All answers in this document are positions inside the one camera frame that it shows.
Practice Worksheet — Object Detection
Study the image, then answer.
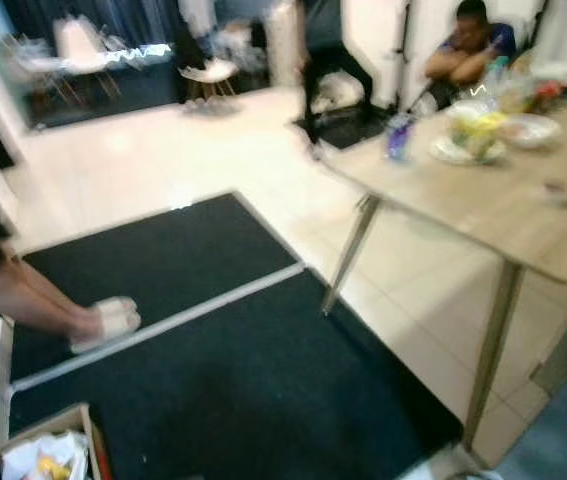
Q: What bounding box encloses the light wooden table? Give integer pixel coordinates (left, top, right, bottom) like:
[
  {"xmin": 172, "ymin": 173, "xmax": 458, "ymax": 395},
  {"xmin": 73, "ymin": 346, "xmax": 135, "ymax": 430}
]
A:
[{"xmin": 315, "ymin": 90, "xmax": 567, "ymax": 453}]

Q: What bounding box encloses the patterned round plate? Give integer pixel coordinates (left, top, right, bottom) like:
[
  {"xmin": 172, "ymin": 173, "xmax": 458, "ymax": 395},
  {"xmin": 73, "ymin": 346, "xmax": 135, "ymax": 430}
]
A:
[{"xmin": 430, "ymin": 135, "xmax": 507, "ymax": 166}]

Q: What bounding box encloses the small teal capped bottle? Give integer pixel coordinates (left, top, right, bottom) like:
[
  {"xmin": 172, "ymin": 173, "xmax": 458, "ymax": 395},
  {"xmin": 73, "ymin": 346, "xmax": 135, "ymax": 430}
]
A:
[{"xmin": 483, "ymin": 57, "xmax": 509, "ymax": 96}]

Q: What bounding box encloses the black stand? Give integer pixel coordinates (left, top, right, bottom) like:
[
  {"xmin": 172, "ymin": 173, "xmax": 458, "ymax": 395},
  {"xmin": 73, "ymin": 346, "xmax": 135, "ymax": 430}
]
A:
[{"xmin": 388, "ymin": 0, "xmax": 434, "ymax": 116}]

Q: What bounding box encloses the seated man in blue shirt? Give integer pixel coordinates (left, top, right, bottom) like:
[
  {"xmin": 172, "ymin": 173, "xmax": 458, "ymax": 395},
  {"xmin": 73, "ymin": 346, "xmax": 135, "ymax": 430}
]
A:
[{"xmin": 423, "ymin": 0, "xmax": 517, "ymax": 91}]

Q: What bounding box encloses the black floor mat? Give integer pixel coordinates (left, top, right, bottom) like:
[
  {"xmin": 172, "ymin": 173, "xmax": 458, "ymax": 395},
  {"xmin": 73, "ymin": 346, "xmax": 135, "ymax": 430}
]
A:
[
  {"xmin": 8, "ymin": 268, "xmax": 464, "ymax": 480},
  {"xmin": 8, "ymin": 192, "xmax": 304, "ymax": 383}
]

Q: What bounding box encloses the white slipper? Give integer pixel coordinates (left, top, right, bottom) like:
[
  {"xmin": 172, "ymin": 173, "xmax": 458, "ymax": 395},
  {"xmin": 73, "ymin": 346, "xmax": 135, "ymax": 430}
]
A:
[
  {"xmin": 91, "ymin": 296, "xmax": 139, "ymax": 319},
  {"xmin": 70, "ymin": 310, "xmax": 142, "ymax": 355}
]

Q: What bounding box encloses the person in black trousers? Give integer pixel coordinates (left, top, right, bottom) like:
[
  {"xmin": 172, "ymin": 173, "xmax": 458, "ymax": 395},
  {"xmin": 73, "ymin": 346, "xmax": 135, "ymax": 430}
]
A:
[{"xmin": 298, "ymin": 0, "xmax": 376, "ymax": 131}]

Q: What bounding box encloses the white chair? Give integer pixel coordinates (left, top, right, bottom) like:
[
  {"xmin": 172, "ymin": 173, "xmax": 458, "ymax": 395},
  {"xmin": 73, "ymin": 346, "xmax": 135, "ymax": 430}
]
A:
[{"xmin": 178, "ymin": 0, "xmax": 241, "ymax": 109}]

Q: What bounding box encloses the purple drink can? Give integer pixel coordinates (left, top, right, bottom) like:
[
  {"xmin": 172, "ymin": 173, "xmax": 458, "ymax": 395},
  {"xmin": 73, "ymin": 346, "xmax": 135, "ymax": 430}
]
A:
[{"xmin": 385, "ymin": 113, "xmax": 414, "ymax": 163}]

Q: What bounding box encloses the white bowl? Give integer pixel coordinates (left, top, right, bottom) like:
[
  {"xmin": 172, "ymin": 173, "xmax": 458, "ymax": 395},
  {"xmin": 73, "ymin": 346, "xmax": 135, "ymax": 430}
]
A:
[{"xmin": 503, "ymin": 113, "xmax": 562, "ymax": 149}]

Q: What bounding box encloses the person's leg in black shorts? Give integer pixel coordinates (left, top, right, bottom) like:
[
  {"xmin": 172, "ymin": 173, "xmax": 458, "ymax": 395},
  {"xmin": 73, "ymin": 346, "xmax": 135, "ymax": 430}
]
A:
[{"xmin": 0, "ymin": 180, "xmax": 104, "ymax": 341}]

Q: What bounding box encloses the cardboard box of rubbish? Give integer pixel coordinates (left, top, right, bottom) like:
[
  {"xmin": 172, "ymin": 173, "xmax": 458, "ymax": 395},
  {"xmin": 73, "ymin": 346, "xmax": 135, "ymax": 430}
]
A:
[{"xmin": 0, "ymin": 403, "xmax": 114, "ymax": 480}]

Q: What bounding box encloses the tape roll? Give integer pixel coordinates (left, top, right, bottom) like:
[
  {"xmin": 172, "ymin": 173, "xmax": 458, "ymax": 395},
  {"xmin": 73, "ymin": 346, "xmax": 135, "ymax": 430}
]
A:
[{"xmin": 546, "ymin": 180, "xmax": 567, "ymax": 206}]

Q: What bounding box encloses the yellow green noodle cup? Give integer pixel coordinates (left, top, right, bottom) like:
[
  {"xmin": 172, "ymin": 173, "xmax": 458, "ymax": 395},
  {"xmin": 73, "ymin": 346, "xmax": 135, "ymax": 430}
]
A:
[
  {"xmin": 473, "ymin": 115, "xmax": 506, "ymax": 159},
  {"xmin": 453, "ymin": 110, "xmax": 484, "ymax": 151}
]

